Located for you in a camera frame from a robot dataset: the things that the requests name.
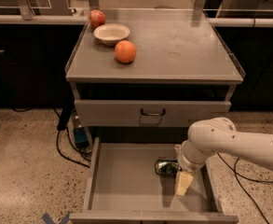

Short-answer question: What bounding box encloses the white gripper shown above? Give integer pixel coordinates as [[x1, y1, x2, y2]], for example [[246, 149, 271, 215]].
[[174, 141, 210, 196]]

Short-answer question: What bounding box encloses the green soda can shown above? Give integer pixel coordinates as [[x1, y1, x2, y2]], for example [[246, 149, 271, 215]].
[[155, 159, 181, 175]]

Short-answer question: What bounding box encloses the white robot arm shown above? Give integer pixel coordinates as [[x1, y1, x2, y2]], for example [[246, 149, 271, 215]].
[[175, 118, 273, 196]]

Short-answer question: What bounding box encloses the open grey middle drawer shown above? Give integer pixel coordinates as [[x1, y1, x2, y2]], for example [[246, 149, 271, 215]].
[[70, 139, 239, 224]]

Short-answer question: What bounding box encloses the grey drawer cabinet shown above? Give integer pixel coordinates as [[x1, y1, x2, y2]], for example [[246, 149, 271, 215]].
[[66, 9, 243, 143]]

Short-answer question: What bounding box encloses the closed grey top drawer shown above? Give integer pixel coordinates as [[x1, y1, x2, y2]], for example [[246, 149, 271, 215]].
[[75, 100, 231, 127]]

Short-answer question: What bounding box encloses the dark background counter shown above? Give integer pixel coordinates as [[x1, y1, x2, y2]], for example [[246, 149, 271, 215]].
[[0, 21, 84, 108]]

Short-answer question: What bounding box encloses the blue box on floor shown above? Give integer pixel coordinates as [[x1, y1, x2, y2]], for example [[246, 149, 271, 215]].
[[73, 115, 89, 149]]

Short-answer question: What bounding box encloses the orange fruit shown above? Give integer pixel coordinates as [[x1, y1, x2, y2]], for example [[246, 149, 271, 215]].
[[115, 40, 136, 63]]

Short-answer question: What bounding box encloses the blue tape cross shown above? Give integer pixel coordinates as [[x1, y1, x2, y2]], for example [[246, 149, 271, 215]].
[[41, 213, 70, 224]]

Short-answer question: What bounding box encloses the white bowl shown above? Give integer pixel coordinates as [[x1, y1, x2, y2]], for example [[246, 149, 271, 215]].
[[93, 23, 130, 46]]

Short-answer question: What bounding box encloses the red apple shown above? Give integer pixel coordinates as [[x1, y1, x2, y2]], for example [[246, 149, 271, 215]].
[[89, 9, 105, 28]]

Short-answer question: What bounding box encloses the black floor cable right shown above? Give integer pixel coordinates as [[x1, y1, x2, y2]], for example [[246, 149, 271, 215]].
[[216, 152, 273, 224]]

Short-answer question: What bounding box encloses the black floor cable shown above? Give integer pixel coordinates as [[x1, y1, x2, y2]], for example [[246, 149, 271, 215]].
[[10, 106, 93, 169], [216, 152, 273, 224]]

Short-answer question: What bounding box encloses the black drawer handle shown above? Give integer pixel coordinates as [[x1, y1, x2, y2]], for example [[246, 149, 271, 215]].
[[141, 109, 166, 117]]

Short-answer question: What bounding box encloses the black floor cable left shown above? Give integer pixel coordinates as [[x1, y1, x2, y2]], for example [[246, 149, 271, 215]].
[[10, 106, 93, 169]]

